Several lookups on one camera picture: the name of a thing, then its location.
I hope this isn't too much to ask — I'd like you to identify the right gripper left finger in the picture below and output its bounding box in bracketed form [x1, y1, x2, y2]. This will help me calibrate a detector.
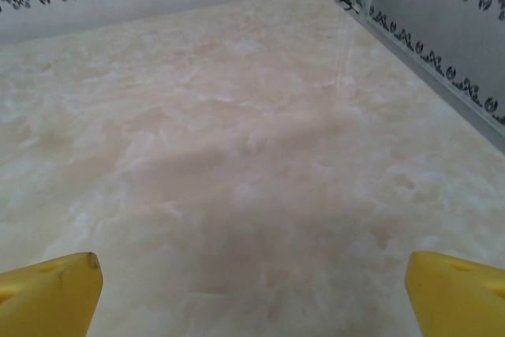
[0, 251, 105, 337]

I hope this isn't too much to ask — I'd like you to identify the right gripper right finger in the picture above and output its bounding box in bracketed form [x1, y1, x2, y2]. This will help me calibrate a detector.
[406, 250, 505, 337]

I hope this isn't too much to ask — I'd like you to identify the right aluminium side bar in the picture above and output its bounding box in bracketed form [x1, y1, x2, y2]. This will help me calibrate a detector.
[354, 7, 505, 147]

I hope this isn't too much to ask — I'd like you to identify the small corner bracket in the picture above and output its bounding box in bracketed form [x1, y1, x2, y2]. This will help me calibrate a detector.
[335, 0, 362, 14]

